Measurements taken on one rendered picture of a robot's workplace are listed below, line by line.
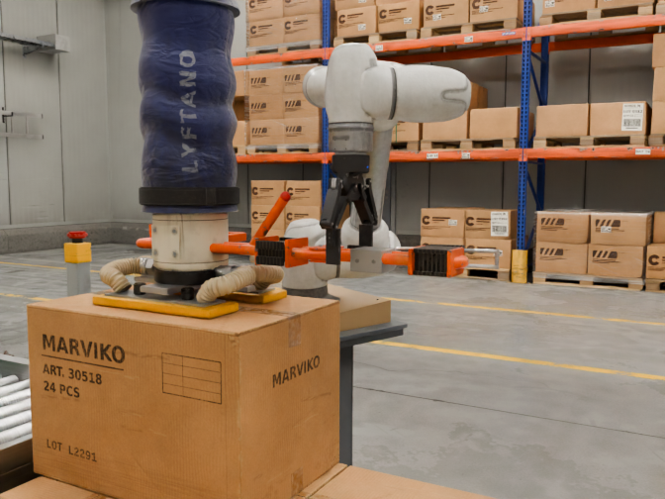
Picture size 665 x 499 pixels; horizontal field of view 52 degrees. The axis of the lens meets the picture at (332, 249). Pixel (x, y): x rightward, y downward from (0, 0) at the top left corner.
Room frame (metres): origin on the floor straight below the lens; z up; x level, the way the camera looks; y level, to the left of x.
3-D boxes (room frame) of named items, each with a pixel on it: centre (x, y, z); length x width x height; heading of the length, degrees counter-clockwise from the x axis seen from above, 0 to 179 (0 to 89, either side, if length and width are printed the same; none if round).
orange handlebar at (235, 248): (1.58, 0.10, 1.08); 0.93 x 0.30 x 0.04; 61
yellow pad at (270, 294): (1.66, 0.28, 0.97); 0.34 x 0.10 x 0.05; 61
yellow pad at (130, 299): (1.49, 0.37, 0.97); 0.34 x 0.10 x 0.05; 61
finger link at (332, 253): (1.32, 0.00, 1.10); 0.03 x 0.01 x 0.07; 60
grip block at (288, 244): (1.45, 0.11, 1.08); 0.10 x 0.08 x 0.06; 151
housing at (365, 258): (1.35, -0.08, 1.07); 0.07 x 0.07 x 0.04; 61
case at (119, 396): (1.57, 0.34, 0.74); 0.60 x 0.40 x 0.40; 61
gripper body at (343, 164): (1.38, -0.04, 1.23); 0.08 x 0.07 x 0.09; 150
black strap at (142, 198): (1.58, 0.32, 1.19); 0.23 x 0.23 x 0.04
